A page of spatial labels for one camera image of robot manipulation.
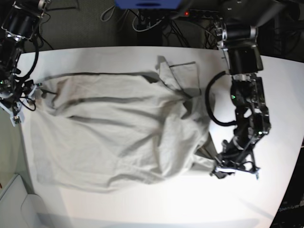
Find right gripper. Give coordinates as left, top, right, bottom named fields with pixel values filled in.
left=0, top=80, right=42, bottom=119

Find black power strip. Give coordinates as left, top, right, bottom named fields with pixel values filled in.
left=178, top=9, right=219, bottom=20

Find beige t-shirt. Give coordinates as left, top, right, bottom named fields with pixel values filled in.
left=30, top=57, right=216, bottom=192

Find white plastic bin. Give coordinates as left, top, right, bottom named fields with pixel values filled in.
left=0, top=174, right=47, bottom=228

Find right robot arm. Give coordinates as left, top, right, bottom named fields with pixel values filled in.
left=0, top=0, right=51, bottom=124

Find blue overhead box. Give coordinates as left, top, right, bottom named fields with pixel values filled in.
left=114, top=0, right=181, bottom=9

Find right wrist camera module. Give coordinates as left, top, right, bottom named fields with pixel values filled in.
left=10, top=111, right=25, bottom=127

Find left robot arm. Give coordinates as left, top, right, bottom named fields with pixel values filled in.
left=205, top=0, right=286, bottom=179

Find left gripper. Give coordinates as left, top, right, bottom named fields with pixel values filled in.
left=210, top=139, right=260, bottom=179

